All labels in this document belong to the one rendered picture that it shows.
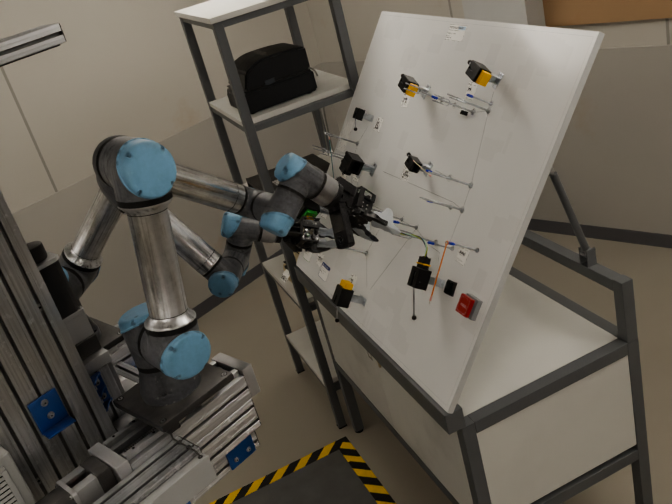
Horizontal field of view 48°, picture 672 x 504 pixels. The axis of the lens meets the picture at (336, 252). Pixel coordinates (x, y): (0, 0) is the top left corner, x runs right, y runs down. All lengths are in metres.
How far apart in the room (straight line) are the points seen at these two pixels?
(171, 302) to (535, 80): 1.08
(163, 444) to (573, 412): 1.16
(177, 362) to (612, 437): 1.37
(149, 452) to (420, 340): 0.81
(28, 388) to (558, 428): 1.43
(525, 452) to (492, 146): 0.87
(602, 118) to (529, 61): 2.18
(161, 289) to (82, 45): 2.77
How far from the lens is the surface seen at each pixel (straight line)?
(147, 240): 1.63
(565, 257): 2.40
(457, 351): 2.05
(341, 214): 1.88
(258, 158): 2.90
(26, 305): 1.86
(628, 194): 4.40
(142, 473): 1.87
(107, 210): 2.21
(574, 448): 2.41
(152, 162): 1.58
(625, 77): 4.15
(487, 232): 2.04
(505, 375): 2.26
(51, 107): 4.21
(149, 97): 4.49
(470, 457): 2.18
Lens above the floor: 2.16
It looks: 25 degrees down
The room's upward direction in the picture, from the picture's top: 16 degrees counter-clockwise
